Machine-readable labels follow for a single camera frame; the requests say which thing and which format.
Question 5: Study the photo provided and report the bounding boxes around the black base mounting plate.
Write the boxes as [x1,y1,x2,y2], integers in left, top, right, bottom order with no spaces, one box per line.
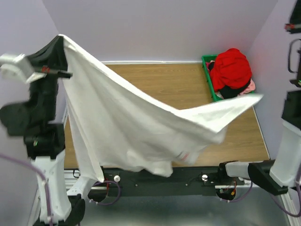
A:
[87,166,245,203]

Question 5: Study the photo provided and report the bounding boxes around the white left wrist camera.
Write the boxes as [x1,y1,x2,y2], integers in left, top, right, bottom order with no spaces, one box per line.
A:
[0,54,47,84]

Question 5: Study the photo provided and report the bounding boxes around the green plastic bin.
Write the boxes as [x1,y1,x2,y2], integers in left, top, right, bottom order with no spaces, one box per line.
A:
[201,54,254,103]

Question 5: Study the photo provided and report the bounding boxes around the white t shirt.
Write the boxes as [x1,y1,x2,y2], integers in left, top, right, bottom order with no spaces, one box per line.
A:
[63,35,262,181]

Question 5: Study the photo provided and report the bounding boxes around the red t shirt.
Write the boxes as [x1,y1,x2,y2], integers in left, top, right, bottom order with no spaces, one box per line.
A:
[210,48,252,92]

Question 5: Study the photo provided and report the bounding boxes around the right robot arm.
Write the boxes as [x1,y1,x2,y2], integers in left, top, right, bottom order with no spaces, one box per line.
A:
[216,0,301,195]

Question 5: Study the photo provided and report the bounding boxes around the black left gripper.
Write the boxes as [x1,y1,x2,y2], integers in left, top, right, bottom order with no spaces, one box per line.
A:
[24,33,73,121]

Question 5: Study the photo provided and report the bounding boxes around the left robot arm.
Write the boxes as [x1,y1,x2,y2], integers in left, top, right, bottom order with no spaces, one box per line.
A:
[0,35,85,226]

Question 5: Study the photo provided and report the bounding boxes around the aluminium frame rail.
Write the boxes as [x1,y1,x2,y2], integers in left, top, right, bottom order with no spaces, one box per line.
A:
[244,178,301,226]

